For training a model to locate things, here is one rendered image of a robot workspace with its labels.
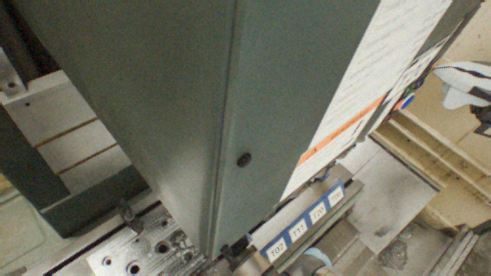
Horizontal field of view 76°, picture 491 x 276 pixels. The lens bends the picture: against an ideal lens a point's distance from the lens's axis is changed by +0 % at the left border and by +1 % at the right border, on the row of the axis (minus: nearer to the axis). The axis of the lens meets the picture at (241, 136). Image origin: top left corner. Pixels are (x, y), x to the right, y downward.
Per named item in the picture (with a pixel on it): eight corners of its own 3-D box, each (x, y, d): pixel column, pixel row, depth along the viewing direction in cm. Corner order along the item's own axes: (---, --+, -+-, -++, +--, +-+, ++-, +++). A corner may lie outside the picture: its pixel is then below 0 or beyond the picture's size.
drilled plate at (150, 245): (208, 262, 103) (208, 257, 99) (127, 328, 90) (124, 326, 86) (169, 210, 113) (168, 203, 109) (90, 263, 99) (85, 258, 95)
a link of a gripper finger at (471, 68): (415, 91, 52) (474, 108, 51) (438, 62, 47) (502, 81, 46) (415, 79, 54) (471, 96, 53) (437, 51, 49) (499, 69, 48)
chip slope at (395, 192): (409, 214, 159) (441, 189, 139) (321, 314, 127) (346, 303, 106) (285, 105, 195) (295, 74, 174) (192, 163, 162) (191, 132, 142)
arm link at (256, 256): (247, 286, 61) (277, 259, 65) (232, 266, 63) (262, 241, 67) (243, 293, 67) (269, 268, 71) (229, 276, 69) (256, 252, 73)
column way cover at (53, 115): (181, 139, 136) (175, 38, 96) (72, 201, 114) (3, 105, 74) (175, 132, 138) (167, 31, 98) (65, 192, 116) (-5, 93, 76)
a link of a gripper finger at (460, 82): (415, 103, 50) (476, 123, 49) (439, 76, 45) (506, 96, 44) (415, 91, 52) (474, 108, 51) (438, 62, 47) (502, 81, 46)
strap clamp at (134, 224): (148, 239, 110) (142, 222, 98) (139, 244, 108) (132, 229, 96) (128, 211, 115) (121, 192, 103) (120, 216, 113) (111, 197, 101)
